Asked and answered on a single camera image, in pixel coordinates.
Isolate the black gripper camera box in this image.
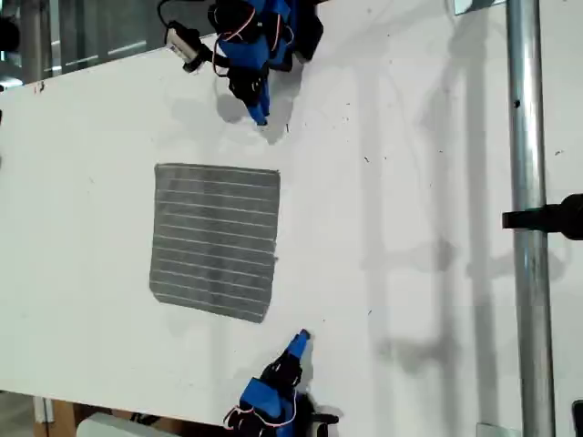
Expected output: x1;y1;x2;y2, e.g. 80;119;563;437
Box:
164;20;203;63
311;411;341;437

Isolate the steel post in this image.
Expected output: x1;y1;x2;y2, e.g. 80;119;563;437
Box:
504;0;557;437

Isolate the white box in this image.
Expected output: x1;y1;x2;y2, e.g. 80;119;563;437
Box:
76;412;183;437

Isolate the black camera cable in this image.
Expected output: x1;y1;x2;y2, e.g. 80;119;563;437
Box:
156;0;183;26

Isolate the black clamp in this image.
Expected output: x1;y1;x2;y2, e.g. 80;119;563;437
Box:
501;193;583;241

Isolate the black round object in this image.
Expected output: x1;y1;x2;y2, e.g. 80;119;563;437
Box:
0;16;20;52

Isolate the black camera stalk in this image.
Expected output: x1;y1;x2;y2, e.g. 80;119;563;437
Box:
181;44;216;75

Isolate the grey striped towel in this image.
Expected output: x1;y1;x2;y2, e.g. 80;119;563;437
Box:
148;162;281;325

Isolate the wooden table leg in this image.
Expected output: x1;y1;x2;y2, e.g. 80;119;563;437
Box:
34;396;77;437

